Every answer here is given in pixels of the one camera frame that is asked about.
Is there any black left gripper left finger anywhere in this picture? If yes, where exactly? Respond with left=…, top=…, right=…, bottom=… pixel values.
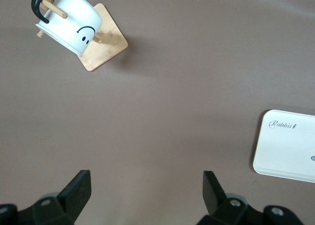
left=0, top=170, right=92, bottom=225

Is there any brown table mat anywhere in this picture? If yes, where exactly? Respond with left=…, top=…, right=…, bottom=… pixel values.
left=0, top=0, right=315, bottom=225

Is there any cream rabbit print tray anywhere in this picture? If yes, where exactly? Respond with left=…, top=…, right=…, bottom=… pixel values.
left=252, top=109, right=315, bottom=184

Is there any wooden mug stand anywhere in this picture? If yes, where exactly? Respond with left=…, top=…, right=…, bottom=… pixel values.
left=11, top=0, right=128, bottom=72

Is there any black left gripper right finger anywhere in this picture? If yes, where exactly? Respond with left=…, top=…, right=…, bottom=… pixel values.
left=198, top=170, right=302, bottom=225

